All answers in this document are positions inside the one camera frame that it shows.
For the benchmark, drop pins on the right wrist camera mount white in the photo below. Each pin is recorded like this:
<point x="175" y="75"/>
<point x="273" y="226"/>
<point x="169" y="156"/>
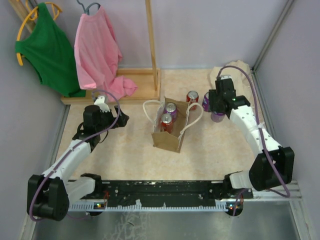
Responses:
<point x="225" y="77"/>

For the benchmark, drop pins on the beige cloth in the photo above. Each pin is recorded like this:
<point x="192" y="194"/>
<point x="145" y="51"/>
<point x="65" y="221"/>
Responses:
<point x="240" y="82"/>

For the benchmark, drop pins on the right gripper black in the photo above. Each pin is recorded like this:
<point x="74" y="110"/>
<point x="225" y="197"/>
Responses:
<point x="213" y="96"/>

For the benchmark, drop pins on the grey hanger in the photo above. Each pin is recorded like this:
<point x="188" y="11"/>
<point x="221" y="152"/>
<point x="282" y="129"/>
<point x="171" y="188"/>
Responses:
<point x="86" y="10"/>

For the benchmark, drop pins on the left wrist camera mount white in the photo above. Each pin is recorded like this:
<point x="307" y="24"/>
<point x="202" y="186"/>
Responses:
<point x="100" y="101"/>

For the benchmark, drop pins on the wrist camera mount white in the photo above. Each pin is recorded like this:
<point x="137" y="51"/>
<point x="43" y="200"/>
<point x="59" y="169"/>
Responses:
<point x="100" y="101"/>
<point x="225" y="77"/>

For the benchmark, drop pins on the green tank top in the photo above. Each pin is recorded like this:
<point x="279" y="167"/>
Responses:
<point x="51" y="54"/>

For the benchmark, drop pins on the aluminium frame rail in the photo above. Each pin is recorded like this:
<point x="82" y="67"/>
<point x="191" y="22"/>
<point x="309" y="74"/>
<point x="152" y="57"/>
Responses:
<point x="273" y="34"/>

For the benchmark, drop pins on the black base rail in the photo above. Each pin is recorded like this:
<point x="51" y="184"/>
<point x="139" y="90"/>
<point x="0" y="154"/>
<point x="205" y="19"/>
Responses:
<point x="169" y="193"/>

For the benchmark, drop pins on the pink shirt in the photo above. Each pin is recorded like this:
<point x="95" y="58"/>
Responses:
<point x="97" y="56"/>

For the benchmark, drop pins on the yellow hanger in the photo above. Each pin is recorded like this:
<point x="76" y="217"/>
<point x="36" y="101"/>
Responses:
<point x="32" y="16"/>

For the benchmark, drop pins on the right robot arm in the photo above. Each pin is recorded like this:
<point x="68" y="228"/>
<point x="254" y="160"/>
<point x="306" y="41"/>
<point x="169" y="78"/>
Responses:
<point x="273" y="164"/>

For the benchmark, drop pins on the red can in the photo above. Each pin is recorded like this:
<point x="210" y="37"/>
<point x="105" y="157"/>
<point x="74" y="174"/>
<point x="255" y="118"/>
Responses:
<point x="192" y="97"/>
<point x="167" y="122"/>

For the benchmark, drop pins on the wooden clothes rack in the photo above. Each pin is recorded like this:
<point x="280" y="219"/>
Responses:
<point x="148" y="80"/>

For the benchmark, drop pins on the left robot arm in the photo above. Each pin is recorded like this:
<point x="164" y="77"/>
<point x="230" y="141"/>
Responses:
<point x="50" y="194"/>

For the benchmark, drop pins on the purple can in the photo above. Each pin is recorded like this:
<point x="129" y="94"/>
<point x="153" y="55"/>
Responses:
<point x="206" y="102"/>
<point x="217" y="117"/>
<point x="171" y="108"/>

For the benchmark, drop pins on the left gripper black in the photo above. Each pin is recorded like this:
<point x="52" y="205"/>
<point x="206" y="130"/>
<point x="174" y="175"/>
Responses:
<point x="122" y="120"/>

